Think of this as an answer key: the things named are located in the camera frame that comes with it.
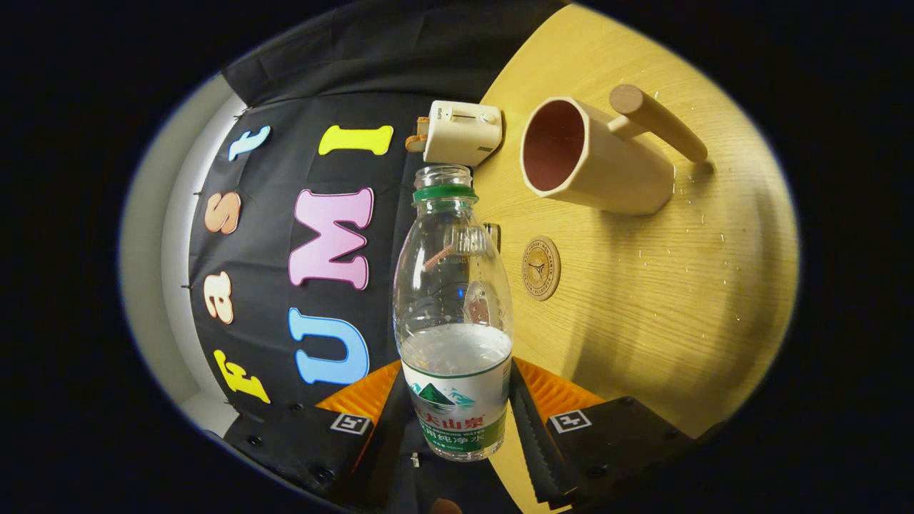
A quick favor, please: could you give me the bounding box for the round wooden coaster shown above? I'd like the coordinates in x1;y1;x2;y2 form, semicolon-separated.
521;236;562;301

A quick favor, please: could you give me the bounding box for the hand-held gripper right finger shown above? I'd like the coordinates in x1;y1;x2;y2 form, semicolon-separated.
508;357;715;509

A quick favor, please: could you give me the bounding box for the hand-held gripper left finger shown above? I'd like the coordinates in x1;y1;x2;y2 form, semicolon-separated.
225;361;422;511

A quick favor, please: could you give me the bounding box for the wooden table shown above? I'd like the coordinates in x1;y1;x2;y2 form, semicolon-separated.
471;4;799;514

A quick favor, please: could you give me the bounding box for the white toaster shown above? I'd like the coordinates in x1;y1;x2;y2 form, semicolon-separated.
424;100;503;166

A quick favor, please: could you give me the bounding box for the cream cup with wooden handle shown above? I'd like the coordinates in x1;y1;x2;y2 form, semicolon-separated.
520;84;709;216

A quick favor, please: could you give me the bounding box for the clear plastic bottle green label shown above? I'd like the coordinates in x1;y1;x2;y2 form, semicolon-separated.
393;164;515;463

